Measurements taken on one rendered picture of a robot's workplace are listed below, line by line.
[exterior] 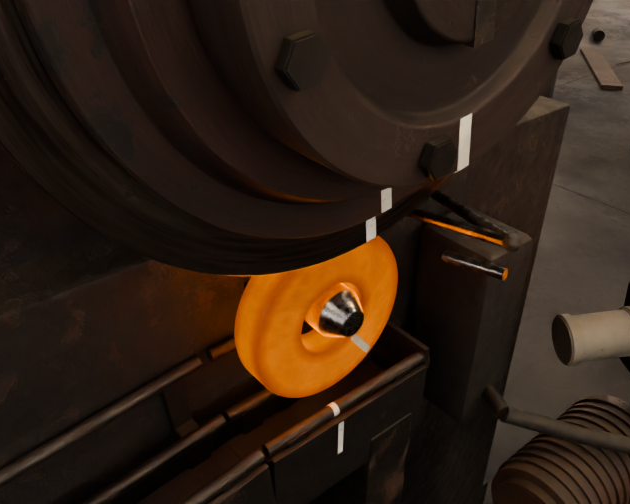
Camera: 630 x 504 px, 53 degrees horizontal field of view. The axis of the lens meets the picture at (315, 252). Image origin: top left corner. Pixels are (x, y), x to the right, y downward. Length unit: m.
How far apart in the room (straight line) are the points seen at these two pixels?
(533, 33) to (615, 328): 0.44
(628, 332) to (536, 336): 1.12
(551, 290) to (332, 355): 1.59
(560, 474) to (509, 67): 0.54
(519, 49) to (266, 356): 0.28
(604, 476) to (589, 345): 0.17
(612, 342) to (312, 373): 0.37
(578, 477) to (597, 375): 1.01
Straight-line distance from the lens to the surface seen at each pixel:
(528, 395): 1.71
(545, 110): 0.86
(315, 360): 0.55
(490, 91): 0.41
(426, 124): 0.36
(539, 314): 1.99
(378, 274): 0.55
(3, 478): 0.55
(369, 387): 0.61
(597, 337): 0.78
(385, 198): 0.46
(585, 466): 0.86
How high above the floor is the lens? 1.14
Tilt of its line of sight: 32 degrees down
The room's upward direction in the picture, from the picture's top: 1 degrees clockwise
